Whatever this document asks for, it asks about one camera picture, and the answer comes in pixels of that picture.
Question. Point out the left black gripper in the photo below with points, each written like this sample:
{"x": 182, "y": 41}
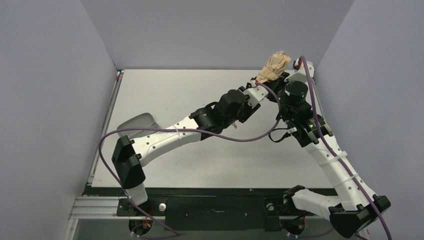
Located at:
{"x": 253, "y": 95}

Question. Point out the beige folding umbrella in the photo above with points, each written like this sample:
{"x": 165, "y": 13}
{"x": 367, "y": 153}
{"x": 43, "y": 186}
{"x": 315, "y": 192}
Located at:
{"x": 275, "y": 66}

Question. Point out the black grey umbrella case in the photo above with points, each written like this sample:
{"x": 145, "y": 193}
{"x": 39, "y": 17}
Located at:
{"x": 143, "y": 120}

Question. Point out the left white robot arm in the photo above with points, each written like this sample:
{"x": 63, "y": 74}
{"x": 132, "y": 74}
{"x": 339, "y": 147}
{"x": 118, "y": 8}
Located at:
{"x": 131, "y": 155}

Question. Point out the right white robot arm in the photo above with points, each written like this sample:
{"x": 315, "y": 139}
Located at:
{"x": 356, "y": 205}

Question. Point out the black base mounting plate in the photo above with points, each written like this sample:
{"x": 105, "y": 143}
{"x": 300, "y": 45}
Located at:
{"x": 207, "y": 209}

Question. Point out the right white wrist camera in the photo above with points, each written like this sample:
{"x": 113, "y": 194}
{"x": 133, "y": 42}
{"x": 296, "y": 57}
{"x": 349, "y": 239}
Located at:
{"x": 299, "y": 73}

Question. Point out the aluminium frame rail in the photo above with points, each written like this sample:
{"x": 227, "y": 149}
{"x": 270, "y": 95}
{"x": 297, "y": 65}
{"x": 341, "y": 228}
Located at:
{"x": 94, "y": 207}

